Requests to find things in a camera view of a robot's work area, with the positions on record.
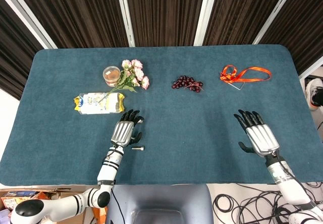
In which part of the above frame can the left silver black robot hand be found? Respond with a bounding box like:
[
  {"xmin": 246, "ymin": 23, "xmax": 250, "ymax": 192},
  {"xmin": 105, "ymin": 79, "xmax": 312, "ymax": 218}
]
[{"xmin": 110, "ymin": 109, "xmax": 145, "ymax": 148}]

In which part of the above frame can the blue felt table mat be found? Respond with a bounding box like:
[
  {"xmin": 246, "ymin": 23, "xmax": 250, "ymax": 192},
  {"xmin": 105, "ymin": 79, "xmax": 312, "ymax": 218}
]
[{"xmin": 0, "ymin": 44, "xmax": 323, "ymax": 186}]

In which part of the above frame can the orange ribbon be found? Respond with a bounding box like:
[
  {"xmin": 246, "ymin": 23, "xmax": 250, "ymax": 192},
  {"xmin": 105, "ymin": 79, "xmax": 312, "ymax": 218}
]
[{"xmin": 219, "ymin": 65, "xmax": 273, "ymax": 84}]

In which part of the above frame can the grey robot base seat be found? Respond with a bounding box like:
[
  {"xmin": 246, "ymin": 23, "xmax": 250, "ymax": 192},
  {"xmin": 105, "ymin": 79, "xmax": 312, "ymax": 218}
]
[{"xmin": 105, "ymin": 184, "xmax": 214, "ymax": 224}]

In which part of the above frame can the brown cardboard box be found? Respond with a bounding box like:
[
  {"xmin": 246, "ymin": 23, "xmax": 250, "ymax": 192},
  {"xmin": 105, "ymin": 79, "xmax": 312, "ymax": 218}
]
[{"xmin": 0, "ymin": 187, "xmax": 89, "ymax": 224}]

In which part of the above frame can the blue flat package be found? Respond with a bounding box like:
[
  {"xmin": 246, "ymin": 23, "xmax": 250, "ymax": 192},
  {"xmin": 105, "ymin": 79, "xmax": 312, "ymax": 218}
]
[{"xmin": 5, "ymin": 190, "xmax": 37, "ymax": 197}]

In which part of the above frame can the black cable tangle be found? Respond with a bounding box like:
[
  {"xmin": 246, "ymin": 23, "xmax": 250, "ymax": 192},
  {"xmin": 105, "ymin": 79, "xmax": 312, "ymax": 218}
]
[{"xmin": 213, "ymin": 182, "xmax": 323, "ymax": 224}]

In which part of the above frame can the yellow white snack package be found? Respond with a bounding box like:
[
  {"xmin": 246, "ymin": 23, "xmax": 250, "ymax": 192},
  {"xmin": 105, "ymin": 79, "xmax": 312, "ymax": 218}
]
[{"xmin": 73, "ymin": 91, "xmax": 126, "ymax": 115}]

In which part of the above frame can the dark red grape bunch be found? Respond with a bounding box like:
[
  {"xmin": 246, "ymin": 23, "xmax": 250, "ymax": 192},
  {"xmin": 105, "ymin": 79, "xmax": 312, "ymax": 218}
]
[{"xmin": 172, "ymin": 75, "xmax": 204, "ymax": 93}]

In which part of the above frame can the clear jar with brown contents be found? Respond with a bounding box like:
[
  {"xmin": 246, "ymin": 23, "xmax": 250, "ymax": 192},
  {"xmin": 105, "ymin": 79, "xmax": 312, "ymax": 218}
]
[{"xmin": 102, "ymin": 66, "xmax": 122, "ymax": 87}]

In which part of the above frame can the dark brown partition panel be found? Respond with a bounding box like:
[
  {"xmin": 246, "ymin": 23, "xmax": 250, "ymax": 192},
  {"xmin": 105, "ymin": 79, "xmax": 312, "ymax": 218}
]
[
  {"xmin": 0, "ymin": 0, "xmax": 44, "ymax": 100},
  {"xmin": 11, "ymin": 0, "xmax": 130, "ymax": 49},
  {"xmin": 203, "ymin": 0, "xmax": 291, "ymax": 46},
  {"xmin": 259, "ymin": 0, "xmax": 323, "ymax": 75},
  {"xmin": 124, "ymin": 0, "xmax": 207, "ymax": 47}
]

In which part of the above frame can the white aluminium partition post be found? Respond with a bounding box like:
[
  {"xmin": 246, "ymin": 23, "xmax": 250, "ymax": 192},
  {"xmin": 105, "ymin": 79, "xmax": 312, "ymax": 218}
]
[
  {"xmin": 298, "ymin": 57, "xmax": 323, "ymax": 80},
  {"xmin": 0, "ymin": 0, "xmax": 58, "ymax": 49},
  {"xmin": 253, "ymin": 0, "xmax": 300, "ymax": 45},
  {"xmin": 193, "ymin": 0, "xmax": 219, "ymax": 46},
  {"xmin": 115, "ymin": 0, "xmax": 136, "ymax": 47}
]

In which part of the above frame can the purple bag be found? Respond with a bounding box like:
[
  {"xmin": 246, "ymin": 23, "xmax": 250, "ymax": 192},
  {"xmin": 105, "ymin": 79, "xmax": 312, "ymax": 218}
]
[{"xmin": 0, "ymin": 208, "xmax": 13, "ymax": 224}]

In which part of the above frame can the clear plastic card holder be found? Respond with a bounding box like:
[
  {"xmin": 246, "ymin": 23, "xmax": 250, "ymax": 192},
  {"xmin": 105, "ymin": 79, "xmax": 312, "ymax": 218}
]
[{"xmin": 228, "ymin": 81, "xmax": 246, "ymax": 90}]

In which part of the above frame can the white black sneaker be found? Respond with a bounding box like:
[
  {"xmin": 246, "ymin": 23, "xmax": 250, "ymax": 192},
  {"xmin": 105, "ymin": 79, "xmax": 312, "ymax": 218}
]
[{"xmin": 304, "ymin": 77, "xmax": 323, "ymax": 111}]

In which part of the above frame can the pink artificial flower bouquet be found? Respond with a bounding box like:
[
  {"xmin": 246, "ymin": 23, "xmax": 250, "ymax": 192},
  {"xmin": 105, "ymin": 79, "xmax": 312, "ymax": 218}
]
[{"xmin": 98, "ymin": 59, "xmax": 150, "ymax": 103}]

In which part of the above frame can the orange snack box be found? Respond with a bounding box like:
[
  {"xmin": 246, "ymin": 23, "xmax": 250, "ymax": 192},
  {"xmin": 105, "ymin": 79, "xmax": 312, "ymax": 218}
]
[{"xmin": 1, "ymin": 192, "xmax": 53, "ymax": 211}]

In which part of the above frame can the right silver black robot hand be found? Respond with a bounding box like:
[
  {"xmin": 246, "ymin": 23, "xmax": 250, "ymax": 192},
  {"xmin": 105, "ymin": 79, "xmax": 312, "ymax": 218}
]
[{"xmin": 233, "ymin": 109, "xmax": 280, "ymax": 157}]

